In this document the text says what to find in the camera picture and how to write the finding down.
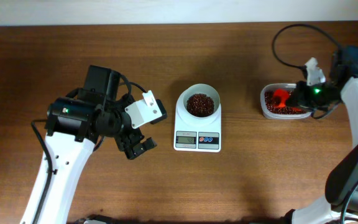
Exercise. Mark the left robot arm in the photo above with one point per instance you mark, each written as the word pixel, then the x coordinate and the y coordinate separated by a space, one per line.
pixel 76 126

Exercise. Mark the red beans in bowl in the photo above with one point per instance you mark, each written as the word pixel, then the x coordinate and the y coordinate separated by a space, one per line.
pixel 200 105

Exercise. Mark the red beans in container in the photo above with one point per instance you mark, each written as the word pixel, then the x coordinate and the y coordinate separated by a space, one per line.
pixel 268 96

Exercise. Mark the white digital kitchen scale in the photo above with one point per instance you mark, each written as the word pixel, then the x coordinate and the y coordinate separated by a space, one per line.
pixel 197 134

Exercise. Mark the orange measuring scoop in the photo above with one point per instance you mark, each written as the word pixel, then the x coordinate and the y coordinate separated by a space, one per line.
pixel 278 103

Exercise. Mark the white round bowl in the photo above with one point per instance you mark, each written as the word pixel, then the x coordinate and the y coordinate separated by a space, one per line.
pixel 204 89

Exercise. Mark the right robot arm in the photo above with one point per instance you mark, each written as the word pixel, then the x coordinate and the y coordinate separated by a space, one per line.
pixel 339 204

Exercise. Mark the clear plastic container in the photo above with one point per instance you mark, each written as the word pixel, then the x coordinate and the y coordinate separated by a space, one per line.
pixel 285 86

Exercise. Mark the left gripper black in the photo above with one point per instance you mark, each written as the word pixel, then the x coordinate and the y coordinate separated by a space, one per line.
pixel 134 138

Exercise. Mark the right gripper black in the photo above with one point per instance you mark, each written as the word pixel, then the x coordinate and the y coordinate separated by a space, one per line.
pixel 299 94

